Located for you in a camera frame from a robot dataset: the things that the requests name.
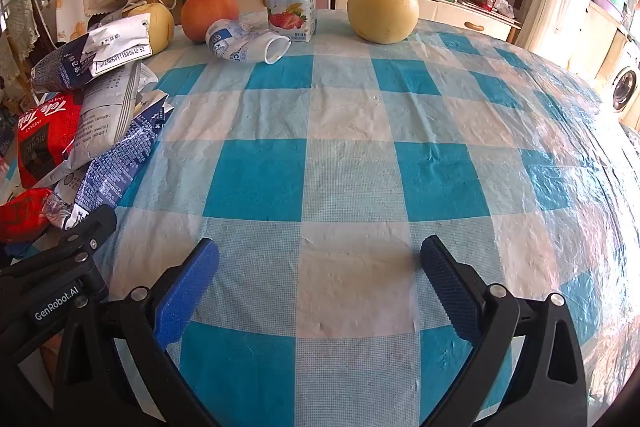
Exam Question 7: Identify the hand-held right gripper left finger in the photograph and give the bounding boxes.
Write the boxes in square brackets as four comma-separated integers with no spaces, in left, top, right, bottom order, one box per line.
[52,237,221,427]

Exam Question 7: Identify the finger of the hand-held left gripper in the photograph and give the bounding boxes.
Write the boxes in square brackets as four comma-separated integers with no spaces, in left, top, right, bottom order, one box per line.
[0,205,119,281]

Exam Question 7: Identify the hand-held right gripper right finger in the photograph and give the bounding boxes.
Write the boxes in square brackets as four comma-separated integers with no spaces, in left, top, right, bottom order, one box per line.
[420,234,589,427]

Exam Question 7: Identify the blue foil packet white text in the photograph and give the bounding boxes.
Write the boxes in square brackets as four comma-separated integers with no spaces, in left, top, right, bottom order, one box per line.
[42,89,176,231]

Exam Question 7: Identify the red wrapper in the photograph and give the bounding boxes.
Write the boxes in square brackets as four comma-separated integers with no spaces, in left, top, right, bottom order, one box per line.
[0,187,54,246]

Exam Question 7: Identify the red black coffee packet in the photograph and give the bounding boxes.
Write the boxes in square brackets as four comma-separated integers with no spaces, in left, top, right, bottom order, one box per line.
[17,89,84,190]

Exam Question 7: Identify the white dark blue milk packet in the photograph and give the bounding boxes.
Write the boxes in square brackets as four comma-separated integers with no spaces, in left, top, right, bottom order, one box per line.
[30,15,153,92]

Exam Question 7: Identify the crushed white yogurt bottle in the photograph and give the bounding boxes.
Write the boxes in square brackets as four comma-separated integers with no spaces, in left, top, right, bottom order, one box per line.
[205,19,291,66]

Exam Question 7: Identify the blue white checked tablecloth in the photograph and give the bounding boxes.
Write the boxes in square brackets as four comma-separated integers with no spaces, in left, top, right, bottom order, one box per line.
[92,9,640,427]

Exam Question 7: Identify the yellow pear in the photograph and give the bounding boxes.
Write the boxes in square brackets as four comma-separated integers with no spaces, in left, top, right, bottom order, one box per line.
[346,0,421,45]
[122,2,176,56]

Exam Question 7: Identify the dining table with printed cloth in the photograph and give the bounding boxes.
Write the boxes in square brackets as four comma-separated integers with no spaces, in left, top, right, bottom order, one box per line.
[54,0,101,44]

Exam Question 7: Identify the red apple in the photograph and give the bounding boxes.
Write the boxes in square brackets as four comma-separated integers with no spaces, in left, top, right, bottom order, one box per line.
[180,0,241,44]

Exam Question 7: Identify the white washing machine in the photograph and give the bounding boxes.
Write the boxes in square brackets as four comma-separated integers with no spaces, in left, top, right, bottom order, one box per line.
[607,41,640,118]

